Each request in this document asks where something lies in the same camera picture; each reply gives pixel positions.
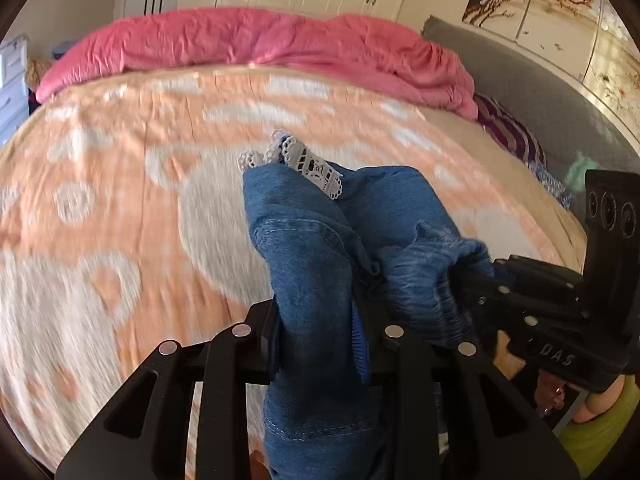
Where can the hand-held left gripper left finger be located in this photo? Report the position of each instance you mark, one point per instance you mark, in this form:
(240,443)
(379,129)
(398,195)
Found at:
(260,330)

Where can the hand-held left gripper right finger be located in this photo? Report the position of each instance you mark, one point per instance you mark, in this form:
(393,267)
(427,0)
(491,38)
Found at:
(361,347)

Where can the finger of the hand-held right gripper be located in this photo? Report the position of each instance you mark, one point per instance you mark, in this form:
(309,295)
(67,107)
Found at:
(540,272)
(500,305)

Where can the blue pants with lace trim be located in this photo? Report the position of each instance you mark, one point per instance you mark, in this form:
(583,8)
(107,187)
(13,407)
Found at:
(300,260)

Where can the person's right forearm green sleeve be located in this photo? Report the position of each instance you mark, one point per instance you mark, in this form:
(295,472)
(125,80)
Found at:
(600,442)

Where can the person's right hand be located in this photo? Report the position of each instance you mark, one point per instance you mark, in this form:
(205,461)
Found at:
(550,395)

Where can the blue and white patterned cloth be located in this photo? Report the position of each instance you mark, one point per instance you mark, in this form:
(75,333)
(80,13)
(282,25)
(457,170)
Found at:
(552,185)

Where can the mint green cloth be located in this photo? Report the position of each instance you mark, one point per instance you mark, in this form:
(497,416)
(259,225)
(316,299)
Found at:
(582,167)

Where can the purple striped pillow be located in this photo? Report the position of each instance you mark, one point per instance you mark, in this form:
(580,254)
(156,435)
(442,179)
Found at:
(505,130)

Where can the orange and cream blanket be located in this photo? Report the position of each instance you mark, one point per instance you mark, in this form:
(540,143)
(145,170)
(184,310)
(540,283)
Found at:
(125,185)

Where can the grey upholstered headboard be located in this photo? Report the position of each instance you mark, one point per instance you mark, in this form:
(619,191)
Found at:
(525,70)

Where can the pink duvet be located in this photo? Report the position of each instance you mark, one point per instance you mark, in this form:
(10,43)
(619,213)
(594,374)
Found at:
(250,35)

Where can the white drawer dresser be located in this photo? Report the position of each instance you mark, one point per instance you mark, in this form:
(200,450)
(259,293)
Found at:
(12,85)

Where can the floral painted wall panels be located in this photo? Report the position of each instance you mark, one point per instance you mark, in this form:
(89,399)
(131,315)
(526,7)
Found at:
(550,5)

